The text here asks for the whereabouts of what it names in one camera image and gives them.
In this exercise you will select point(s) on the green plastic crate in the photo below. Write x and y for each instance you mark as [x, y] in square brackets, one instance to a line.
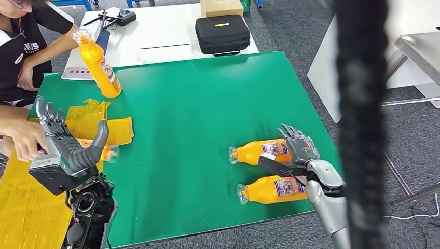
[245, 4]

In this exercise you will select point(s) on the person's right forearm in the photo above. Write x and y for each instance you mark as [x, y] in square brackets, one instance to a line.
[13, 118]

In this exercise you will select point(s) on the blue metal frame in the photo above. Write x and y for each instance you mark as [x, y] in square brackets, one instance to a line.
[131, 2]
[72, 2]

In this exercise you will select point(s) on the person's left hand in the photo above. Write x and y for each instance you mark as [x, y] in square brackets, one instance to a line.
[27, 77]

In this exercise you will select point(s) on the white table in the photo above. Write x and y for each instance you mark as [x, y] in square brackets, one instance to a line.
[154, 31]

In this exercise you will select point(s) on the black zippered carrying case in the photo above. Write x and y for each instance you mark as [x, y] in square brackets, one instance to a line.
[222, 34]

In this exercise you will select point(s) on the green table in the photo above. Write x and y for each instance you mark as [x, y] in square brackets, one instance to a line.
[206, 103]

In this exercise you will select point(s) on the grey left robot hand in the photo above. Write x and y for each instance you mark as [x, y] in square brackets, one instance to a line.
[68, 147]

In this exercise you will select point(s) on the brown cardboard box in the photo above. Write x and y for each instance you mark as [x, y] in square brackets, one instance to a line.
[221, 7]

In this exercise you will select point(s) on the person's left forearm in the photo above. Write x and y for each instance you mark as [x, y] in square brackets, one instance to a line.
[51, 51]

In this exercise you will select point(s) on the yellow taped plastic sheet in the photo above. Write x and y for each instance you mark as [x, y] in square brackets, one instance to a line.
[20, 206]

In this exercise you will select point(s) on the thin black rod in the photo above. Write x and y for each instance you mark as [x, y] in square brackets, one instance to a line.
[165, 46]

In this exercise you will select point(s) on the person's right hand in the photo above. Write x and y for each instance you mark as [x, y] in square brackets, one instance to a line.
[29, 141]

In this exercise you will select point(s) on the stainless steel table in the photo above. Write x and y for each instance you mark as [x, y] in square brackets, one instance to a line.
[424, 51]

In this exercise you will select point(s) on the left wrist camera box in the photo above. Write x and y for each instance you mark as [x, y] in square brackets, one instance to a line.
[48, 175]

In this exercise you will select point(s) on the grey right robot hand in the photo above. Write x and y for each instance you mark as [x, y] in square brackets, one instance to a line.
[302, 147]

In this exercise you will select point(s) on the person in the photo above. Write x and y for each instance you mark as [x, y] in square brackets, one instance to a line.
[17, 51]

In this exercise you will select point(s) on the white partition panel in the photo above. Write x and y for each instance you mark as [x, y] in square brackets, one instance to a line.
[323, 75]

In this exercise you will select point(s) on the orange detergent bottle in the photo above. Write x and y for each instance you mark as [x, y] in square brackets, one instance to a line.
[254, 151]
[107, 154]
[101, 75]
[264, 190]

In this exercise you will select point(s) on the dark blue tablet cover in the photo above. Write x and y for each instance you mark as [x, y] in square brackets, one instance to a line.
[103, 37]

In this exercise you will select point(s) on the black remote controller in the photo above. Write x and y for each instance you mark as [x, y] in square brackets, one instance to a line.
[125, 17]

